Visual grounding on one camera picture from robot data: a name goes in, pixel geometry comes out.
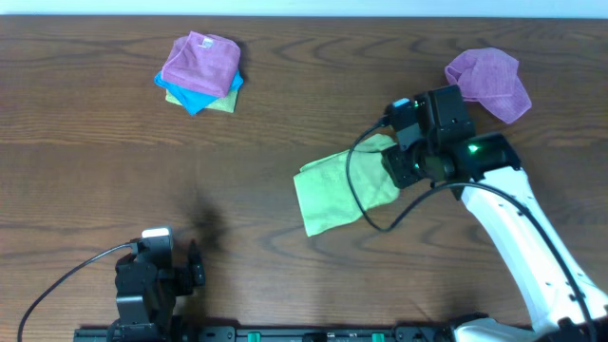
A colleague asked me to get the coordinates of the light green microfiber cloth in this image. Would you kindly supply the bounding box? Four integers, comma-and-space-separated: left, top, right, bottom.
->
294, 134, 399, 237

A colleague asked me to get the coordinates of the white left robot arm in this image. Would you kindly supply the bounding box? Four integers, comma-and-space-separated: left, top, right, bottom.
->
105, 237, 205, 342

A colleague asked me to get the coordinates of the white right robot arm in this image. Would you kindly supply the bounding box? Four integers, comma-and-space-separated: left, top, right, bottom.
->
381, 85, 607, 341

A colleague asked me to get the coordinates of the crumpled purple cloth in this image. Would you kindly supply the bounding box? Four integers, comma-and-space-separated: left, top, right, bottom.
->
444, 47, 532, 124

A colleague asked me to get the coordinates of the folded blue cloth in stack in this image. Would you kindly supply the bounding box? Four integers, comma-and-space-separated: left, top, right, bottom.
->
154, 72, 243, 116

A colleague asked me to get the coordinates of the folded green cloth under stack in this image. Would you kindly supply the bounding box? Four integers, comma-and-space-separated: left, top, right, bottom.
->
165, 90, 238, 116

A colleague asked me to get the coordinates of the folded purple cloth on stack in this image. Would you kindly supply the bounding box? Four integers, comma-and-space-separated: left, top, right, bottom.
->
161, 31, 241, 97

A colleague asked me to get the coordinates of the black left camera cable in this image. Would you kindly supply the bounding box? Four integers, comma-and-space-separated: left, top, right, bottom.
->
16, 241, 140, 342

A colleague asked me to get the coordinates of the black camera cable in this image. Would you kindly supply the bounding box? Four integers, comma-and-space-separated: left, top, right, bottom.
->
345, 118, 598, 342
16, 241, 140, 342

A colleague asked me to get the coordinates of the black right camera cable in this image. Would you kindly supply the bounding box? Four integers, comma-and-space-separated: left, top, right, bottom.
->
345, 118, 598, 342

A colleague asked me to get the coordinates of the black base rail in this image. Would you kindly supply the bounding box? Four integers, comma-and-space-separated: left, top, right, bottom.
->
72, 324, 457, 342

